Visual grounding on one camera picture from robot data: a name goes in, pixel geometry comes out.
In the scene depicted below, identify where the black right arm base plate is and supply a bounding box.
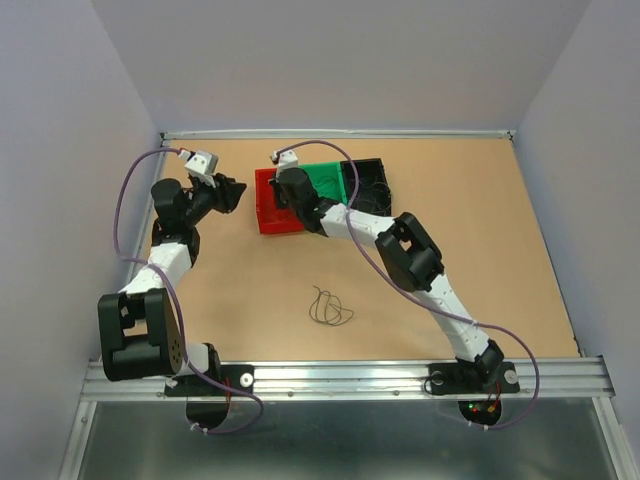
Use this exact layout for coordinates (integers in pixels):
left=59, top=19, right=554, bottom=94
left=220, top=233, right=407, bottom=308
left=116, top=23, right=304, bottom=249
left=423, top=362, right=520, bottom=396

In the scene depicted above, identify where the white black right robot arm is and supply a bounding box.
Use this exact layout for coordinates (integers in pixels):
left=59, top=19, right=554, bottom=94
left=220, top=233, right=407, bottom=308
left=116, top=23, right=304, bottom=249
left=270, top=167, right=504, bottom=390

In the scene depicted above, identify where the purple camera cable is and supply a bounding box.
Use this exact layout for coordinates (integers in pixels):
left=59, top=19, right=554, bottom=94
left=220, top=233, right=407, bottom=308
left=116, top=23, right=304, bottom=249
left=279, top=139, right=541, bottom=431
left=112, top=147, right=265, bottom=437

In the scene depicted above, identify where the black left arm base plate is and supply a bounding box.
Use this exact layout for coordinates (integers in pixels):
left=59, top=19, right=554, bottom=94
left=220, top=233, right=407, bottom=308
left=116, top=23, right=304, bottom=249
left=164, top=363, right=255, bottom=398

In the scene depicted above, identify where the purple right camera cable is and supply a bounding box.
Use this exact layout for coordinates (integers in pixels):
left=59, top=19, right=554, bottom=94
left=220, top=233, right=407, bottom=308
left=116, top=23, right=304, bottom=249
left=279, top=139, right=541, bottom=431

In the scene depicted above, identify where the black plastic bin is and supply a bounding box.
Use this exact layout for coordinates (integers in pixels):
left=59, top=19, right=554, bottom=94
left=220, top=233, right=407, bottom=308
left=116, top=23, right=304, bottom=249
left=340, top=158, right=392, bottom=216

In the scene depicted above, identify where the aluminium front mounting rail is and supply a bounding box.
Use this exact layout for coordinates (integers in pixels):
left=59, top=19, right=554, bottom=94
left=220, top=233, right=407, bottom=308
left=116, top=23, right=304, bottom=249
left=80, top=357, right=615, bottom=403

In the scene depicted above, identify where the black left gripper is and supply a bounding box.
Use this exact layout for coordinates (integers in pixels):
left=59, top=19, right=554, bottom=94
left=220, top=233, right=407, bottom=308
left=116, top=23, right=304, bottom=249
left=182, top=174, right=246, bottom=227

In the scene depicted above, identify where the red plastic bin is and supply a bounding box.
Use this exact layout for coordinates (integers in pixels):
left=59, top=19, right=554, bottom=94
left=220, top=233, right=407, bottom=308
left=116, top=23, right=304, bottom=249
left=254, top=168, right=304, bottom=235

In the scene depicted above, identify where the dark grey looped wire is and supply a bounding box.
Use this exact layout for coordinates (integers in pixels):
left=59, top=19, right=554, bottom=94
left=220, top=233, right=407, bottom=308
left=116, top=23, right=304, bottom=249
left=308, top=284, right=355, bottom=326

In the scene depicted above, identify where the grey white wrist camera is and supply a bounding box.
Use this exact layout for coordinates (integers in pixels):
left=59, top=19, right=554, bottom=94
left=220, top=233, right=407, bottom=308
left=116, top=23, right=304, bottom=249
left=185, top=150, right=219, bottom=187
left=270, top=149, right=299, bottom=176

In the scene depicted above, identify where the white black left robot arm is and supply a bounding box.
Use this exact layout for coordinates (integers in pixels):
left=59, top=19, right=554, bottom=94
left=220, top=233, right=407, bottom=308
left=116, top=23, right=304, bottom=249
left=97, top=174, right=247, bottom=394

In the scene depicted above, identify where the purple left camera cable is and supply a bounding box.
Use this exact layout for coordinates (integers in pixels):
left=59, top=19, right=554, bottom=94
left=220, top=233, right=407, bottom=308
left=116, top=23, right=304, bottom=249
left=112, top=147, right=265, bottom=437

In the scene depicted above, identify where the aluminium table edge frame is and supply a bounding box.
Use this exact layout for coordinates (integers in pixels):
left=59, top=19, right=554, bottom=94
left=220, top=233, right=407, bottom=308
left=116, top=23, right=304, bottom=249
left=102, top=128, right=516, bottom=361

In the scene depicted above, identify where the grey white left wrist camera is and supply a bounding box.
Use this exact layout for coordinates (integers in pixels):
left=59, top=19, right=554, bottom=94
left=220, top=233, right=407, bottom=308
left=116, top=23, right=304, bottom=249
left=185, top=150, right=219, bottom=187

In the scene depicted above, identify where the grey white right wrist camera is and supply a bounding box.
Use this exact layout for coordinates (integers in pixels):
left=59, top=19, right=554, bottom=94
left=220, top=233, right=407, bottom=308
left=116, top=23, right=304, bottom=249
left=270, top=149, right=299, bottom=176

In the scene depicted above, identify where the dark thin wire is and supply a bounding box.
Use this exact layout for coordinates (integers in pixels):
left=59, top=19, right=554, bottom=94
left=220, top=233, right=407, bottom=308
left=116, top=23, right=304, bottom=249
left=349, top=162, right=396, bottom=214

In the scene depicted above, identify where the green plastic bin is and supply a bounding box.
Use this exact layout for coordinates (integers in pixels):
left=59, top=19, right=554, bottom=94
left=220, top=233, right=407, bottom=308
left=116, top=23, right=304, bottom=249
left=301, top=162, right=348, bottom=204

